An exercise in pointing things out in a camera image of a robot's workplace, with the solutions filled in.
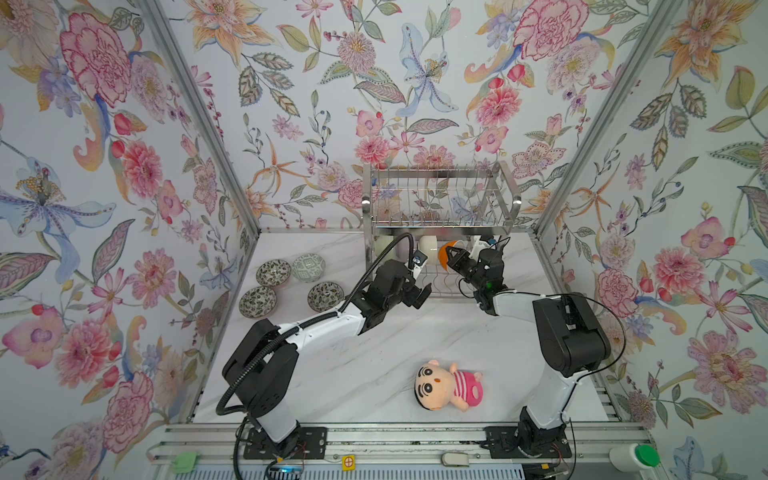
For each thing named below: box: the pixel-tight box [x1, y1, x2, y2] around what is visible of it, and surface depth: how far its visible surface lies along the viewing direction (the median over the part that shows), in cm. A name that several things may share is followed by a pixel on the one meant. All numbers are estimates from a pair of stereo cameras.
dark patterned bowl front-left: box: [239, 286, 278, 319], surface depth 100 cm
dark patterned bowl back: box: [256, 259, 292, 289], surface depth 106 cm
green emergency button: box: [609, 443, 660, 472], surface depth 67 cm
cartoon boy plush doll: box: [414, 359, 484, 412], surface depth 78 cm
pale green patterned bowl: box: [292, 253, 326, 283], surface depth 109 cm
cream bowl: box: [419, 235, 438, 265], surface depth 102 cm
